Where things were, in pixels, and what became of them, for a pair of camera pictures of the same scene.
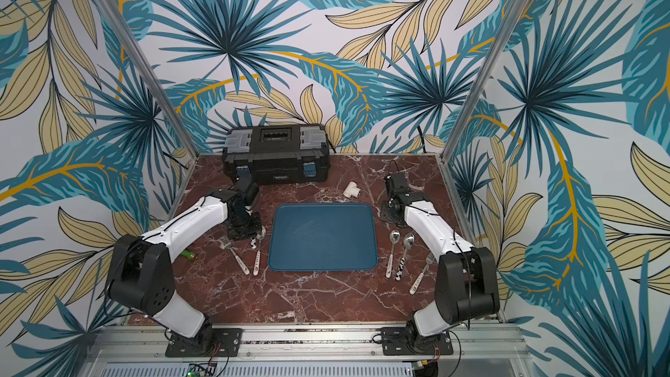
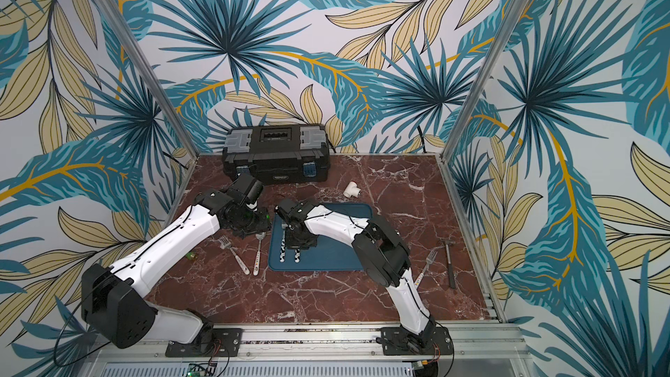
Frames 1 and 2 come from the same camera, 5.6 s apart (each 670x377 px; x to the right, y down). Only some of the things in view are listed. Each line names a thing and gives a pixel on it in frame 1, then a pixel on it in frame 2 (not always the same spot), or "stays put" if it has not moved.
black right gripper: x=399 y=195 → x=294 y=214
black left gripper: x=233 y=234 stays put
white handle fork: x=428 y=261 stays put
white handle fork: x=225 y=243 stays put
